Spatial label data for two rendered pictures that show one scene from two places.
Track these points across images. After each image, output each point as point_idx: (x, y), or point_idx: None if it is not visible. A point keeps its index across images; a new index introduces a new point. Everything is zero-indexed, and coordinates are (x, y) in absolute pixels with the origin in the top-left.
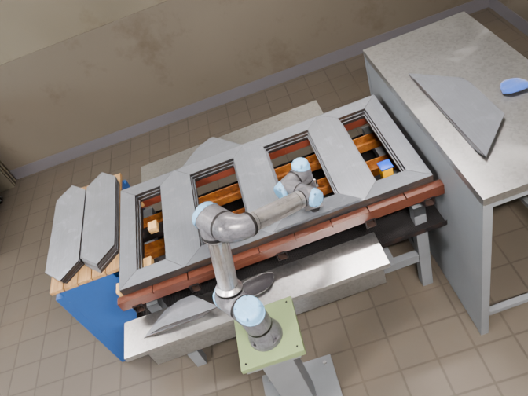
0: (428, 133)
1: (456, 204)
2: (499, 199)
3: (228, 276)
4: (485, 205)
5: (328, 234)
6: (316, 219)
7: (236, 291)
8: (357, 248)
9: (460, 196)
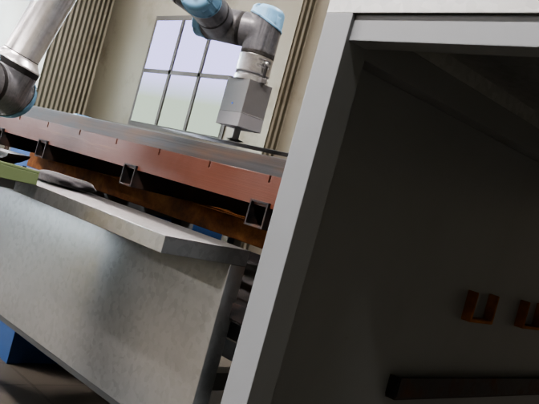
0: (510, 103)
1: (387, 216)
2: (372, 3)
3: (23, 18)
4: (332, 10)
5: (194, 180)
6: (212, 147)
7: (7, 53)
8: (191, 233)
9: (391, 150)
